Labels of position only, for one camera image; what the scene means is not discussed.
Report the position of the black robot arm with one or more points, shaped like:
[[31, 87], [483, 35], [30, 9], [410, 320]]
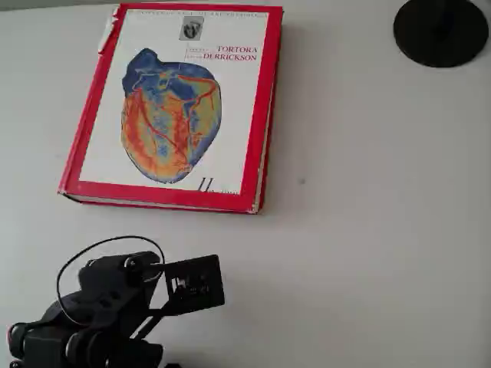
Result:
[[76, 341]]

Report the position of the cardboard box with labels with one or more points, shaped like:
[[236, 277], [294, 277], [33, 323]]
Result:
[[172, 115]]

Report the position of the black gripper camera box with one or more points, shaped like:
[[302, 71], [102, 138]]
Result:
[[195, 283]]

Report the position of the black round stand base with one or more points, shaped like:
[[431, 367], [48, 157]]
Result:
[[441, 32]]

